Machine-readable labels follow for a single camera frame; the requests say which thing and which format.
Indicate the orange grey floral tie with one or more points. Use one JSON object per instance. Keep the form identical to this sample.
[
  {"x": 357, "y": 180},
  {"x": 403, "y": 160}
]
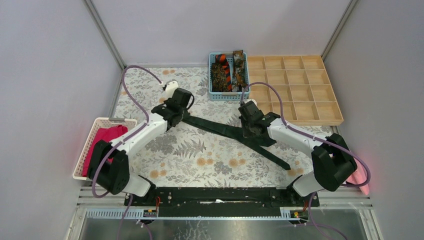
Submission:
[{"x": 239, "y": 81}]

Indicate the dark green leaf tie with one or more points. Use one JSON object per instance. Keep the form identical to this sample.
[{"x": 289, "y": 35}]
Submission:
[{"x": 255, "y": 143}]

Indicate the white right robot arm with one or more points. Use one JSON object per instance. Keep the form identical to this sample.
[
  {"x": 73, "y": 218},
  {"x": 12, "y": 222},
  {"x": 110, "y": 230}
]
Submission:
[{"x": 331, "y": 164}]

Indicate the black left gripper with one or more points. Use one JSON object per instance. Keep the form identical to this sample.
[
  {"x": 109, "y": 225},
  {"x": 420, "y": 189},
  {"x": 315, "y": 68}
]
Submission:
[{"x": 169, "y": 112}]

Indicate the orange black striped tie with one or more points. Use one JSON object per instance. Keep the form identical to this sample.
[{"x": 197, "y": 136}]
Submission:
[{"x": 222, "y": 60}]

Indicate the black gold patterned tie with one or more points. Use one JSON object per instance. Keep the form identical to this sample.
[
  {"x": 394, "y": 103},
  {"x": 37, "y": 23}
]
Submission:
[{"x": 217, "y": 76}]

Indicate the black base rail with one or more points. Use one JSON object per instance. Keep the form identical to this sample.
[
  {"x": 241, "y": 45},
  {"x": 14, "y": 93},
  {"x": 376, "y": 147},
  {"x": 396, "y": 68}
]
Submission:
[{"x": 256, "y": 202}]

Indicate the pink cloth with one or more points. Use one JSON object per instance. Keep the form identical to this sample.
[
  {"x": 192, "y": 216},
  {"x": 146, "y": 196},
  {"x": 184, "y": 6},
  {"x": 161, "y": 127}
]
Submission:
[{"x": 358, "y": 177}]

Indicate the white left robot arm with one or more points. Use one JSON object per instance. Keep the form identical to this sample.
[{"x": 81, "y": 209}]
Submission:
[{"x": 109, "y": 164}]

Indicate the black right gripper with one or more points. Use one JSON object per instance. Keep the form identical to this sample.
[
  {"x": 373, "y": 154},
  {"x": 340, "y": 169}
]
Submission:
[{"x": 246, "y": 134}]

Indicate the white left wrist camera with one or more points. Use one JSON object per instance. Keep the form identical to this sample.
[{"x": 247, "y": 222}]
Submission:
[{"x": 169, "y": 88}]

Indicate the wooden compartment tray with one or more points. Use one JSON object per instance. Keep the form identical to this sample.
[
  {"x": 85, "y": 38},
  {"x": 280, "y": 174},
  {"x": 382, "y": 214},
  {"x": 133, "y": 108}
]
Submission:
[{"x": 295, "y": 86}]

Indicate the white plastic basket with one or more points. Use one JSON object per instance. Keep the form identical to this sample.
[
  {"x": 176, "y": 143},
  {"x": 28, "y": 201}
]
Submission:
[{"x": 105, "y": 129}]

